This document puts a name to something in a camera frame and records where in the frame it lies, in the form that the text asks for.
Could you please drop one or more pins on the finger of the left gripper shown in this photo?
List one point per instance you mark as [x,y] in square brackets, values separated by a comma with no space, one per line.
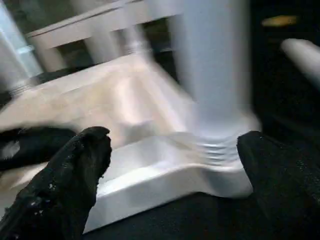
[35,145]

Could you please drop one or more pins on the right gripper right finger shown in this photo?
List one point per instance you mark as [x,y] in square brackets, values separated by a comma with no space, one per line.
[285,190]

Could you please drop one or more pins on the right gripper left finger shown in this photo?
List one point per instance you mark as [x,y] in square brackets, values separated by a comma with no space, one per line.
[60,195]

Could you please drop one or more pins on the white plastic table top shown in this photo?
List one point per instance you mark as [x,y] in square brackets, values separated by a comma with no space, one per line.
[140,125]

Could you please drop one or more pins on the black work mat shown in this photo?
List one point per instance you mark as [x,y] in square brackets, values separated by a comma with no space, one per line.
[190,220]

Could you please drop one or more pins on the small yellow label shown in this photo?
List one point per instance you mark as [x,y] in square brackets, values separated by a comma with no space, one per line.
[280,21]

